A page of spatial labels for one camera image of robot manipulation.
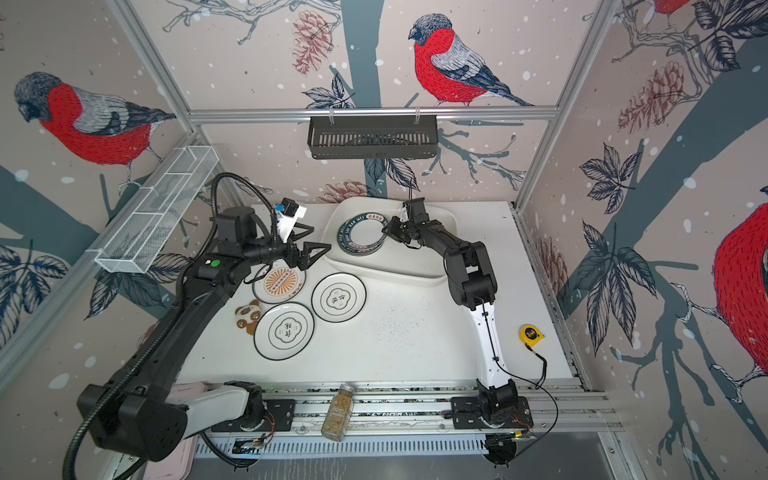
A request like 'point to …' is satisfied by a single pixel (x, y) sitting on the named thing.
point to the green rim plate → (362, 234)
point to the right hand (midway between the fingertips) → (383, 232)
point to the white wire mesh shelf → (163, 206)
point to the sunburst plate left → (281, 284)
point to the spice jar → (338, 414)
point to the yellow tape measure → (530, 335)
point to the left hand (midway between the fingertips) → (317, 236)
